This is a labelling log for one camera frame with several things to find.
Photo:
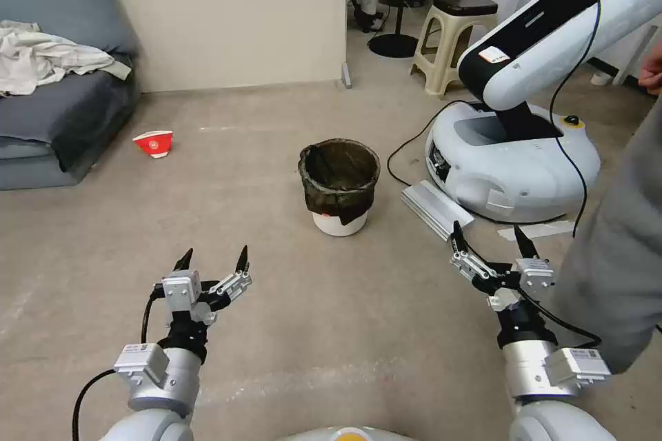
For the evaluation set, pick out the standing person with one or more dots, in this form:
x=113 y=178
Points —
x=615 y=234

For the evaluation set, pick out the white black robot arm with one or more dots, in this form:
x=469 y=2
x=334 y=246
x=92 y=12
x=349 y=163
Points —
x=548 y=22

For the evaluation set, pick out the silver partition foot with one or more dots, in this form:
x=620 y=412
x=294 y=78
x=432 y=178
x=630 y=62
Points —
x=347 y=76

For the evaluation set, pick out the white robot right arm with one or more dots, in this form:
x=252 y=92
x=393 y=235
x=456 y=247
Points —
x=538 y=374

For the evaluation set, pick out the white crumpled cloth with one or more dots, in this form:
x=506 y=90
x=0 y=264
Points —
x=41 y=56

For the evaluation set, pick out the small white object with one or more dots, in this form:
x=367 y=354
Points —
x=601 y=78

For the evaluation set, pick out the red white paper bowl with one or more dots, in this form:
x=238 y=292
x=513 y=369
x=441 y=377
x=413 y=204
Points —
x=154 y=146

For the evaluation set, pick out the black round floor stand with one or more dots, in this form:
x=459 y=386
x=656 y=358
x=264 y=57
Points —
x=393 y=44

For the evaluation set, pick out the black trash bag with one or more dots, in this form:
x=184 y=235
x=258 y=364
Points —
x=318 y=198

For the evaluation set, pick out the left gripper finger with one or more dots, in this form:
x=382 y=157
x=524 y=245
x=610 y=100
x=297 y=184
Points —
x=184 y=261
x=234 y=283

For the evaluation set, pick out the beige plastic stool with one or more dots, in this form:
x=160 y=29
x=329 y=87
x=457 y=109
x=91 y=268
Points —
x=439 y=48

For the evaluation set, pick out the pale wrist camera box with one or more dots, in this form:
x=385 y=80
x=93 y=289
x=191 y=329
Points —
x=535 y=273
x=181 y=290

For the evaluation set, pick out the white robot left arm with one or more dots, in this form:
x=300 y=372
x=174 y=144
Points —
x=155 y=389

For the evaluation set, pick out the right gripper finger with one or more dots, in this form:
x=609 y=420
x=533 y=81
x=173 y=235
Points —
x=468 y=261
x=526 y=247

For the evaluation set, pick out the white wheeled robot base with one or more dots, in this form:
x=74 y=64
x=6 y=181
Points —
x=517 y=172

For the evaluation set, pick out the white robot front shell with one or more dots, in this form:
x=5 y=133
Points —
x=346 y=434

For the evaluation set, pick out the white floor tape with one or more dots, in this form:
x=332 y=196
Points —
x=548 y=229

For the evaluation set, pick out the silver aluminium rail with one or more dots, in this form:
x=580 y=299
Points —
x=437 y=208

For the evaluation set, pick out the white trash can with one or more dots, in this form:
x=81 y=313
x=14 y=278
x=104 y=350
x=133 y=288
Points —
x=340 y=223

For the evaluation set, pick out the grey sofa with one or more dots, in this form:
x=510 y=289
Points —
x=62 y=120

